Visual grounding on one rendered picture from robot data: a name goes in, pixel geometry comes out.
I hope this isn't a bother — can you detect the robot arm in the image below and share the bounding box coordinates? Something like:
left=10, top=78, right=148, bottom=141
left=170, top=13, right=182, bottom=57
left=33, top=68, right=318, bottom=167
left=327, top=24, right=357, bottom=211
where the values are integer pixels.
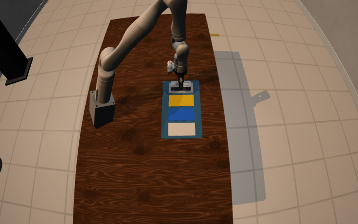
left=95, top=0, right=189, bottom=104

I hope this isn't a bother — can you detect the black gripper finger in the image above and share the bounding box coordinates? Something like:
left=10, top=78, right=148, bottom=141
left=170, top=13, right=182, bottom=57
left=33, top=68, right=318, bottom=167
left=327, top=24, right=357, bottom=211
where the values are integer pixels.
left=178, top=76, right=184, bottom=90

